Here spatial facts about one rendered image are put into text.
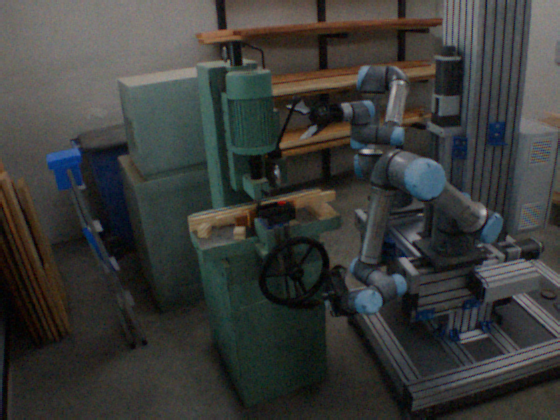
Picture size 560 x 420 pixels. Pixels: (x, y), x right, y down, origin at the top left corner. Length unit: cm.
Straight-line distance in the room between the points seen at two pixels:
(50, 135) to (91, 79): 56
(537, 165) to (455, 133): 40
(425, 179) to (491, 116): 66
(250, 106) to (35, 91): 248
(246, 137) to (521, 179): 116
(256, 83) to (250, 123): 15
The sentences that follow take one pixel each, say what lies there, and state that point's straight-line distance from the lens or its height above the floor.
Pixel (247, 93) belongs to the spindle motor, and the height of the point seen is 144.
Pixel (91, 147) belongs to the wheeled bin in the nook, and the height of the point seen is 93.
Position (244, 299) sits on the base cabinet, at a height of 63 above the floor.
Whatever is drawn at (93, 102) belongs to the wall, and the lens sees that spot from 396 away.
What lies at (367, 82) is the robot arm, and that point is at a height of 139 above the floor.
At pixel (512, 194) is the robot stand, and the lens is 214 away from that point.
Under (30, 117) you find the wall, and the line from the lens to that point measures 397.
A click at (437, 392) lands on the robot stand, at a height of 21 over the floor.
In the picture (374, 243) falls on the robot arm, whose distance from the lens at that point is 155.
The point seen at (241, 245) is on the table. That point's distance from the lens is 180.
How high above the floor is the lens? 173
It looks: 24 degrees down
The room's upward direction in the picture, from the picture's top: 4 degrees counter-clockwise
